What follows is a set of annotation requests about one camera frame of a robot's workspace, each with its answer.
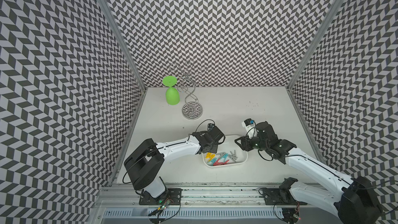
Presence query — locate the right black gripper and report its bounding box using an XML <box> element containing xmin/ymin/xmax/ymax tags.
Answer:
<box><xmin>234</xmin><ymin>134</ymin><xmax>268</xmax><ymax>152</ymax></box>

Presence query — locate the yellow clothespin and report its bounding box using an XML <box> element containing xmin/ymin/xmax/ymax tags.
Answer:
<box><xmin>205</xmin><ymin>152</ymin><xmax>215</xmax><ymax>162</ymax></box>

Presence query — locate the white plastic storage box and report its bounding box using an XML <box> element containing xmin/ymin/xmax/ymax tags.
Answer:
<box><xmin>202</xmin><ymin>135</ymin><xmax>248</xmax><ymax>169</ymax></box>

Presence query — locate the teal clothespin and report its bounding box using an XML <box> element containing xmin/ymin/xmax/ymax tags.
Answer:
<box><xmin>216</xmin><ymin>152</ymin><xmax>228</xmax><ymax>160</ymax></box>

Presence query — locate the pink clothespin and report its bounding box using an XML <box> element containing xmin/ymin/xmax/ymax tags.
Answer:
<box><xmin>212</xmin><ymin>160</ymin><xmax>229</xmax><ymax>166</ymax></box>

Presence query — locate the grey clothespin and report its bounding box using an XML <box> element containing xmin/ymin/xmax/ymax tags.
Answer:
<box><xmin>228</xmin><ymin>150</ymin><xmax>238</xmax><ymax>162</ymax></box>

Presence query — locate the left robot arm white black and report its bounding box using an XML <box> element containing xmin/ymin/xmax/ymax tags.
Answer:
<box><xmin>122</xmin><ymin>126</ymin><xmax>226</xmax><ymax>199</ymax></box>

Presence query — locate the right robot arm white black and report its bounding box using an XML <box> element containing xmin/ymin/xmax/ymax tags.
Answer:
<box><xmin>235</xmin><ymin>119</ymin><xmax>383</xmax><ymax>224</ymax></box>

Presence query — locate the green plastic goblet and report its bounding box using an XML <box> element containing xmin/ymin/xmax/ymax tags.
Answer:
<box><xmin>162</xmin><ymin>76</ymin><xmax>180</xmax><ymax>105</ymax></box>

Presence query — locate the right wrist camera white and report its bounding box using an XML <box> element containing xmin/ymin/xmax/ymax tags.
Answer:
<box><xmin>241</xmin><ymin>118</ymin><xmax>256</xmax><ymax>139</ymax></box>

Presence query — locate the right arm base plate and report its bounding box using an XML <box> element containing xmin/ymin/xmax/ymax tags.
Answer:
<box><xmin>258</xmin><ymin>188</ymin><xmax>307</xmax><ymax>206</ymax></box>

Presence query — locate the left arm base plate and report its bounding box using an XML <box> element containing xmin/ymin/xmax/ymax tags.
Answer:
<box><xmin>139</xmin><ymin>188</ymin><xmax>182</xmax><ymax>206</ymax></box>

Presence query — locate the chrome wire stand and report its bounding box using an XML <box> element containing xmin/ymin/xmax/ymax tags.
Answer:
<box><xmin>169</xmin><ymin>63</ymin><xmax>208</xmax><ymax>120</ymax></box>

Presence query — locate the aluminium front rail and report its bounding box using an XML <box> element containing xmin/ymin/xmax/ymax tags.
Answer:
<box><xmin>93</xmin><ymin>183</ymin><xmax>315</xmax><ymax>209</ymax></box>

